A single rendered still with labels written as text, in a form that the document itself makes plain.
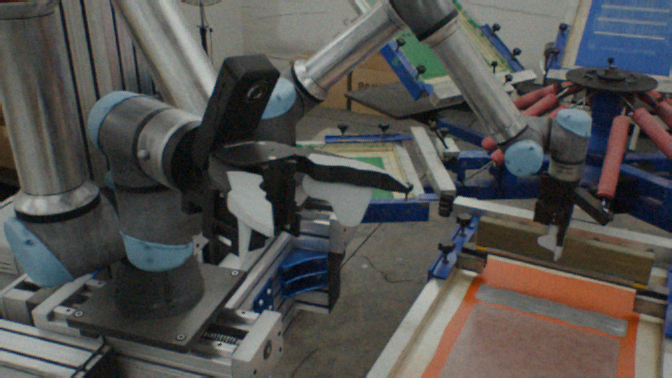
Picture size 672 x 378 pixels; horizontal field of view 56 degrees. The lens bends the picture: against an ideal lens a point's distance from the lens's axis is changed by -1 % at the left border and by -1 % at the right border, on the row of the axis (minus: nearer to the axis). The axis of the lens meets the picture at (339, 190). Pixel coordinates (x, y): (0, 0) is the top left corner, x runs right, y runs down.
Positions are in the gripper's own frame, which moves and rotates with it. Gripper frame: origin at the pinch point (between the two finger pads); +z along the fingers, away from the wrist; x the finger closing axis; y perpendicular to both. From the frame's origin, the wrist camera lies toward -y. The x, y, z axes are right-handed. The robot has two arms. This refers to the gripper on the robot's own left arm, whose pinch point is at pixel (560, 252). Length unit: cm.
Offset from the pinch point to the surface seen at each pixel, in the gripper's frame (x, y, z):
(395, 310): -100, 78, 110
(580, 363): 22.0, -9.8, 13.5
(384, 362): 44, 27, 10
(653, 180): -74, -19, 7
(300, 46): -415, 310, 68
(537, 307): 6.3, 2.5, 12.9
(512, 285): -1.6, 10.3, 13.6
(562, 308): 3.8, -3.1, 13.1
